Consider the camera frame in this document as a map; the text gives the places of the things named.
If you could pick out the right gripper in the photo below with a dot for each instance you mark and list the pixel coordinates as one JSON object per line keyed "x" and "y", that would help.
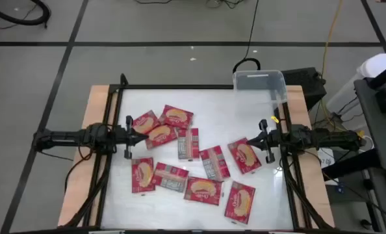
{"x": 271, "y": 140}

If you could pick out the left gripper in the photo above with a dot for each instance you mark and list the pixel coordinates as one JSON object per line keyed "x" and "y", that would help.
{"x": 128, "y": 138}

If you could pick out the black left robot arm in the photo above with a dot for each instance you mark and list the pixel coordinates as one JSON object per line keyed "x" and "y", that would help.
{"x": 66, "y": 138}

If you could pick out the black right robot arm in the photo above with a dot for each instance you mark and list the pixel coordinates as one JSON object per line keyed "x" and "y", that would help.
{"x": 326, "y": 139}

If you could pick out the yellow tag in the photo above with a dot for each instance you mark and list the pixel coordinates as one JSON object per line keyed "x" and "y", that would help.
{"x": 274, "y": 119}

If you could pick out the clear plastic bin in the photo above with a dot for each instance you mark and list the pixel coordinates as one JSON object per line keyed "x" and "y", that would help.
{"x": 259, "y": 81}

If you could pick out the white paper sheet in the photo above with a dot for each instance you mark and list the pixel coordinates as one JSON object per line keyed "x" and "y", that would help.
{"x": 326, "y": 161}

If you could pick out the black desk support beam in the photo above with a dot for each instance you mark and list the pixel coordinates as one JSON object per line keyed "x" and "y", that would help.
{"x": 349, "y": 164}

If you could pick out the small blue tag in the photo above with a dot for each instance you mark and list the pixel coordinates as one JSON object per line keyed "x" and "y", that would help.
{"x": 341, "y": 188}

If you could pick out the grey desk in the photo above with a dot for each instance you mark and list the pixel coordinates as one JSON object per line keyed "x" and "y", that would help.
{"x": 379, "y": 143}

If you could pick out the black computer mouse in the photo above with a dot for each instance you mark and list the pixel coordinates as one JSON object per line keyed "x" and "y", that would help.
{"x": 365, "y": 223}

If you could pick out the black diagonal bar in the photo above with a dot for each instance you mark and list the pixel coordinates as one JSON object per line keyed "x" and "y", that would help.
{"x": 384, "y": 74}

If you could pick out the white plastic container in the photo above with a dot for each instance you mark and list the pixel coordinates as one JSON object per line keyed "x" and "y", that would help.
{"x": 379, "y": 65}

